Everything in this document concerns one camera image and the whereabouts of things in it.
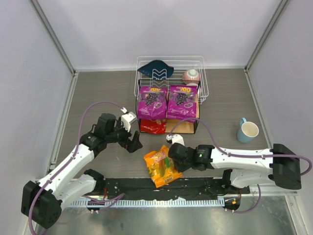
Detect red fruit candy bag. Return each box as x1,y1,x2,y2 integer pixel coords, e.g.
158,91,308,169
140,119,167,135

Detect orange candy bag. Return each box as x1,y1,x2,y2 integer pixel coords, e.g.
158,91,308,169
143,145,182,188

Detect purple blackcurrant candy bag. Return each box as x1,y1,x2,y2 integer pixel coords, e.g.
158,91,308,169
137,86,167,119

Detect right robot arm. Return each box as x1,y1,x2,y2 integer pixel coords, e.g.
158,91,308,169
168,143,302,190

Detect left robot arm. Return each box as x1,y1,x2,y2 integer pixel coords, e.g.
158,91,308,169
21,112,142,229

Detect black wooden two-tier shelf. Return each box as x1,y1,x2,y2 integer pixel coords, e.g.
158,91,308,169
136,83,200,134

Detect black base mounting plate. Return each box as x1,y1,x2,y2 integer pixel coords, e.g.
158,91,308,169
83,177,251,201

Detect light blue mug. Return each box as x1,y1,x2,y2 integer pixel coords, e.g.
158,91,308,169
237,117,259,143

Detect dark blue leaf plate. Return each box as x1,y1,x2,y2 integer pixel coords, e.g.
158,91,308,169
137,60,174,80

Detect pink patterned bowl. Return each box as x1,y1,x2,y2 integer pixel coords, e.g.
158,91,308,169
182,69,200,85

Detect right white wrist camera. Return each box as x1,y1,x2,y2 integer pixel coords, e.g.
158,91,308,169
166,134,185,146

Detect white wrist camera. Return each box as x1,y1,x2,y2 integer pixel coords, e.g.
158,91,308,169
166,134,185,146
121,107,137,132

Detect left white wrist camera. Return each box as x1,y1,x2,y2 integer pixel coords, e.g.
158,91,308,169
121,107,137,132

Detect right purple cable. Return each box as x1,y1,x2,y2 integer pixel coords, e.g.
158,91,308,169
168,117,313,213

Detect white slotted cable duct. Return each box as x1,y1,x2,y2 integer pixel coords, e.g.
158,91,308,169
68,197,224,209

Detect white wire dish rack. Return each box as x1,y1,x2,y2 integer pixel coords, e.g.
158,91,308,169
134,55,209,104

